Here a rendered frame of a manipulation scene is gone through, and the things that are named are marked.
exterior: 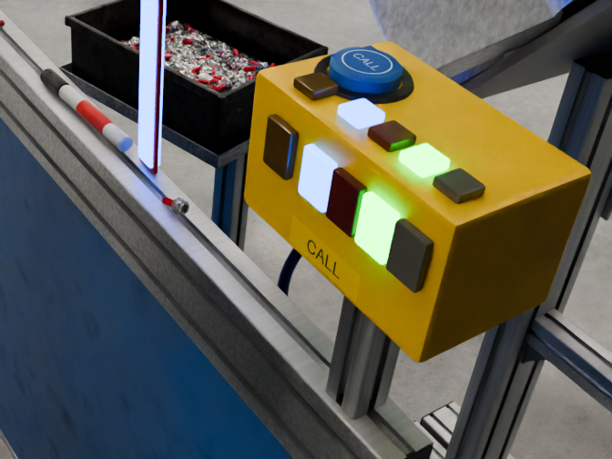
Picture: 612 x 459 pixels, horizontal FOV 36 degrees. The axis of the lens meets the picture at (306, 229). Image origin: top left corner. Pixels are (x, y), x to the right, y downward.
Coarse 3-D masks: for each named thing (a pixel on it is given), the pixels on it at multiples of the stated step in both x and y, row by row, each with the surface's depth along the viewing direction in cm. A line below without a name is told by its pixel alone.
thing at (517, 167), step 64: (320, 64) 52; (256, 128) 53; (320, 128) 48; (448, 128) 49; (512, 128) 49; (256, 192) 55; (384, 192) 45; (512, 192) 44; (576, 192) 47; (320, 256) 51; (448, 256) 43; (512, 256) 47; (384, 320) 48; (448, 320) 46
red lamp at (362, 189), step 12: (336, 168) 47; (336, 180) 47; (348, 180) 46; (336, 192) 47; (348, 192) 46; (360, 192) 46; (336, 204) 48; (348, 204) 47; (360, 204) 46; (336, 216) 48; (348, 216) 47; (348, 228) 47
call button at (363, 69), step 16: (352, 48) 52; (368, 48) 53; (336, 64) 51; (352, 64) 51; (368, 64) 51; (384, 64) 51; (336, 80) 51; (352, 80) 50; (368, 80) 50; (384, 80) 50; (400, 80) 51
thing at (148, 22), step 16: (144, 0) 71; (144, 16) 72; (144, 32) 73; (144, 48) 73; (144, 64) 74; (144, 80) 75; (144, 96) 76; (144, 112) 77; (144, 128) 77; (144, 144) 78; (144, 160) 79
